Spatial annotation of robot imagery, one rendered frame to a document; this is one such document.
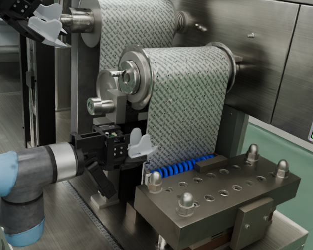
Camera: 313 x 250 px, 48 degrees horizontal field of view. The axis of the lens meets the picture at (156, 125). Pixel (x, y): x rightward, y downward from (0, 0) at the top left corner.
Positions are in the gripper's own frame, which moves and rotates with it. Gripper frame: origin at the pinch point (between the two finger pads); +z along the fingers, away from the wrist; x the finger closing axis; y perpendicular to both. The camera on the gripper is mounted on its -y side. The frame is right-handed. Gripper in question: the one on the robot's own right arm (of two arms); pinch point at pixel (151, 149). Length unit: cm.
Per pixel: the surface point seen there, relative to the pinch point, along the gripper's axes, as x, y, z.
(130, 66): 4.4, 19.1, -4.7
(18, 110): 80, -19, -9
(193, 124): -0.3, 4.7, 12.0
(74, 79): 41.3, 5.3, -1.6
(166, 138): -0.3, 2.4, 3.9
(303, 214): 39, -108, 172
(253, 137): 146, -108, 245
